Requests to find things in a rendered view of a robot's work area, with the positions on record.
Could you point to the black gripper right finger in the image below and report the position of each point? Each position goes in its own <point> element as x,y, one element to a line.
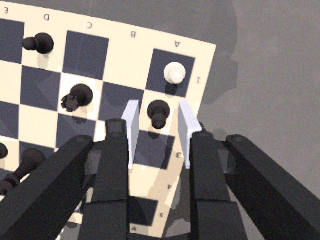
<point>279,205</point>

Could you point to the cream and grey chessboard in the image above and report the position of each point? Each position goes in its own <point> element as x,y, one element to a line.
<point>119,62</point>

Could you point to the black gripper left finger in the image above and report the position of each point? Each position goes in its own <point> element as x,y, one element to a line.
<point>39,207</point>

